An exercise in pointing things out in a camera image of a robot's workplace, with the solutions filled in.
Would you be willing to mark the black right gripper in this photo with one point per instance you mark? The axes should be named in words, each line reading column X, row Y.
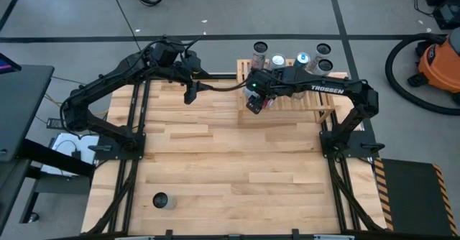
column 269, row 82

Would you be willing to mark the tall silver black-top can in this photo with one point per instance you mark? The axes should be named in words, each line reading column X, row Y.
column 162, row 200
column 321, row 50

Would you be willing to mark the Celsius Tropical Vibe can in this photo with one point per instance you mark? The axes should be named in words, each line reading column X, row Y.
column 324, row 67

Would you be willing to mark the Celsius Peach Vibe can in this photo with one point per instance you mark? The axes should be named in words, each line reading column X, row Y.
column 259, row 53

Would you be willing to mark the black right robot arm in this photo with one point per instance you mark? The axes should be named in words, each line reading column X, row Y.
column 334, row 89

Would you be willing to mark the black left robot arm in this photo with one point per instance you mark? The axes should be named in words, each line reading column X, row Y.
column 108, row 83

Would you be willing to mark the wooden slatted shelf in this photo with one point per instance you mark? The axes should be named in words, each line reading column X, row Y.
column 287, row 107

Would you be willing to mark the black clamp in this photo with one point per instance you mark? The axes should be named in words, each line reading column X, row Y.
column 295, row 234
column 168, row 234

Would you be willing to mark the blue screen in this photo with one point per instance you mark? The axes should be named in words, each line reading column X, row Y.
column 6, row 65

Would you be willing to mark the black equipment case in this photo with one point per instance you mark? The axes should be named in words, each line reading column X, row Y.
column 445, row 13

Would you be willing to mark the black hazard-striped floor mat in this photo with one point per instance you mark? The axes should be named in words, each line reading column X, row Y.
column 409, row 197

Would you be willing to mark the pink Spindrift can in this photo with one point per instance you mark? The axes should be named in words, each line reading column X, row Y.
column 269, row 103
column 277, row 60

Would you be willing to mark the black desk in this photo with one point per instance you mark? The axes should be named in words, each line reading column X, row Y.
column 21, row 103

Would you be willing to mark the black power adapter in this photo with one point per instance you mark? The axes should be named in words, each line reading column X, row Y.
column 52, row 124

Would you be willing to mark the orange shop vacuum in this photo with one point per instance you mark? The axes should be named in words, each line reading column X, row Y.
column 440, row 67
column 390, row 71

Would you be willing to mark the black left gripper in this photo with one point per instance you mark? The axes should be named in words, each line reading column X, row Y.
column 192, row 67

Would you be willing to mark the black metal table frame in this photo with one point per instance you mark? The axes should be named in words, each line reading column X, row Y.
column 224, row 77

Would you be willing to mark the teal blue-tab energy can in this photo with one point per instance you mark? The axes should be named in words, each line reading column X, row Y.
column 302, row 58

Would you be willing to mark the white flat box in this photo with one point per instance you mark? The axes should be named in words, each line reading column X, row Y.
column 68, row 143

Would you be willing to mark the white strip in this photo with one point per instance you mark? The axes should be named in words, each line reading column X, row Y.
column 334, row 237
column 134, row 238

